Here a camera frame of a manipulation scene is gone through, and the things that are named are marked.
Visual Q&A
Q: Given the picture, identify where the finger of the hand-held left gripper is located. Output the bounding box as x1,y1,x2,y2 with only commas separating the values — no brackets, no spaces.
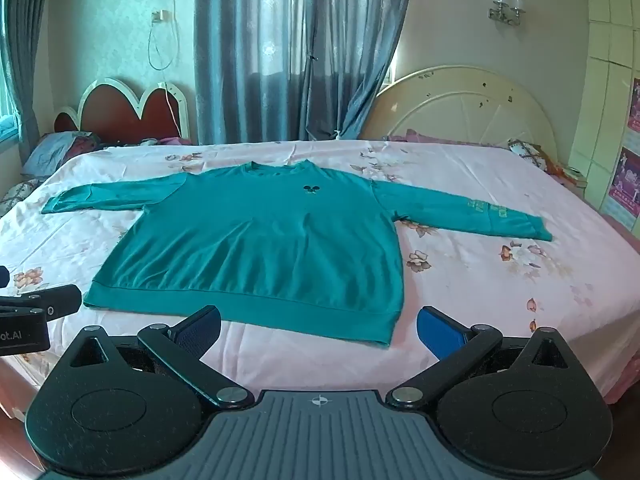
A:
0,284,84,322

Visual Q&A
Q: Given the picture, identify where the cream round headboard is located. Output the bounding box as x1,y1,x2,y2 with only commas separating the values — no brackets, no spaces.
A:
360,65,559,149

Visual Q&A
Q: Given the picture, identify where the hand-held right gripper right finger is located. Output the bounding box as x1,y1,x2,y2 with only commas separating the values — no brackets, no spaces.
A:
385,305,583,408

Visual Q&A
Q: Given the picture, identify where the magenta pillow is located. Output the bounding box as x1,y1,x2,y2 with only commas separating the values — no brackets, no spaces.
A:
65,132,104,162

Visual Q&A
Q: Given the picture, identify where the purple wall poster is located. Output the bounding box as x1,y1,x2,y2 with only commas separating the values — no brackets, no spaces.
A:
627,78,640,134
602,147,640,234

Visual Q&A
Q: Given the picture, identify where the pink folded blanket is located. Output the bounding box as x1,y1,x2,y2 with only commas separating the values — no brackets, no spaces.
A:
387,128,512,149

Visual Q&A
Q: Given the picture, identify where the checked patterned pillow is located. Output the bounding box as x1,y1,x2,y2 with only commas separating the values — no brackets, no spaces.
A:
507,139,567,177

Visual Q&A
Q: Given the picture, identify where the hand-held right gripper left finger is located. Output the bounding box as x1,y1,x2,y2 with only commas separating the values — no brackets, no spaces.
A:
65,305,256,408

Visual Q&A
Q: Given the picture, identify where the glass wall lamp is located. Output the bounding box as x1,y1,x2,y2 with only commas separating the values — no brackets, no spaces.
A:
487,0,527,26

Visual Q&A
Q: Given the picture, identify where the white cable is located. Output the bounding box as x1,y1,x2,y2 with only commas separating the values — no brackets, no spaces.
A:
148,10,182,139

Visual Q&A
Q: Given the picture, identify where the grey patterned pillow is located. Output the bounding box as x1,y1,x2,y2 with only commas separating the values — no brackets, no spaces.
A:
0,178,47,217

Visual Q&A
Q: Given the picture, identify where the light blue pillow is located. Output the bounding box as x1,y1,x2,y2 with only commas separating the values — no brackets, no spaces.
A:
22,131,83,177

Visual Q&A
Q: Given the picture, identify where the teal long-sleeve sweatshirt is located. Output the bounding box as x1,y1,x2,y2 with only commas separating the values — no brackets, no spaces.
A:
41,160,554,349

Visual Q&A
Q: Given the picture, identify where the pink floral bed sheet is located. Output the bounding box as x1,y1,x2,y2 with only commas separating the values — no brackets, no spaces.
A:
0,139,640,406

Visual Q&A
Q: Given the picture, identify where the grey-blue side curtain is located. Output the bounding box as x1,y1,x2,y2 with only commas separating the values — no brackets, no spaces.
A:
0,0,57,161

